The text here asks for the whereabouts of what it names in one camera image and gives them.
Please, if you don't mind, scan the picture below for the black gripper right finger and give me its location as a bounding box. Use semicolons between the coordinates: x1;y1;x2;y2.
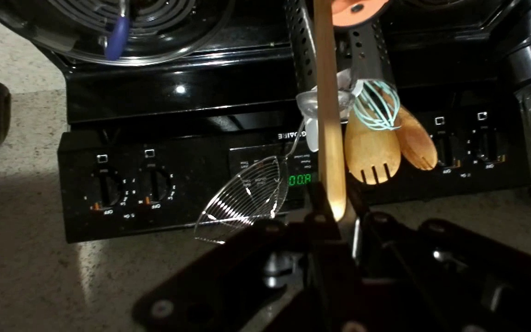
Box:
357;212;531;332

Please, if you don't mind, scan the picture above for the wooden slotted spoon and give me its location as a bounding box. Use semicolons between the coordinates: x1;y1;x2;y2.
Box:
345;113;402;186

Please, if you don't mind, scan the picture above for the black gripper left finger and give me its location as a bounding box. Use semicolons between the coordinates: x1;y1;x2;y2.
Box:
131;221;339;332

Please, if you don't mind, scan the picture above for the metal utensil holder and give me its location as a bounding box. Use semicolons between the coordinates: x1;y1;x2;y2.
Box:
284;0;394;92

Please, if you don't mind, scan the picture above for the wooden spatula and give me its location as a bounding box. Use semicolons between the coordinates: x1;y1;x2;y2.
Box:
313;0;346;221

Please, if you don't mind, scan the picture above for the glass lid blue handle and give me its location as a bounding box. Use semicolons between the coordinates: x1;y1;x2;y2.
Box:
48;0;236;67

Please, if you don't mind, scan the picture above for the teal whisk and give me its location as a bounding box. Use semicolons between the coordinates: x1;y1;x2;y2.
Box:
350;79;400;131

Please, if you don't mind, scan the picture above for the plain wooden spoon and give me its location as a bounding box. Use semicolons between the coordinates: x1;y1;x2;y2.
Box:
396;107;437;172

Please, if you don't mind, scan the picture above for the black electric stove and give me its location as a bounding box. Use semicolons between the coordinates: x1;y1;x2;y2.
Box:
0;0;529;242

